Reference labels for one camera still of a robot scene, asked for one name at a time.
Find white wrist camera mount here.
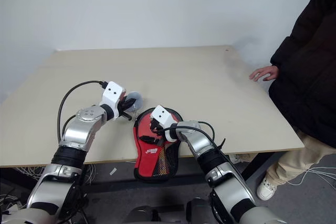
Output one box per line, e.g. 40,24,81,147
150,104,180,143
99,80,127,123

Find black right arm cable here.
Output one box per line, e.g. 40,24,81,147
163,121,226,154

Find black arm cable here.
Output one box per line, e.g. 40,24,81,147
163,121,226,154
56,80,109,144

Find white sneaker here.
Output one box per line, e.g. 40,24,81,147
256,178,278,201

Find small grey round object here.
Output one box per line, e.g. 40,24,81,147
125,91,144,112

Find red black mesh pouch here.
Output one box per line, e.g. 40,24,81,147
133,107,184,182

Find black floor cables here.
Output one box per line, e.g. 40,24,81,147
0,186,29,218

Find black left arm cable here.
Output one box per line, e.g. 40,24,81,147
56,80,109,144

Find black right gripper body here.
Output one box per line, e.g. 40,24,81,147
154,123,167,145

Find person's right hand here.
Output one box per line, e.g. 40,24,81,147
248,66,279,82

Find dark rounded shape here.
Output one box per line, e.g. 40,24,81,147
128,205,159,224

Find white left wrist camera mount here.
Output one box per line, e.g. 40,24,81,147
99,80,127,123

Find person in black jacket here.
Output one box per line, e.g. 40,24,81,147
265,0,336,187

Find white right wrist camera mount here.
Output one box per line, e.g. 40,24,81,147
150,104,180,143

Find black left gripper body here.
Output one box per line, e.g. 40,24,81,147
117,94,130,118

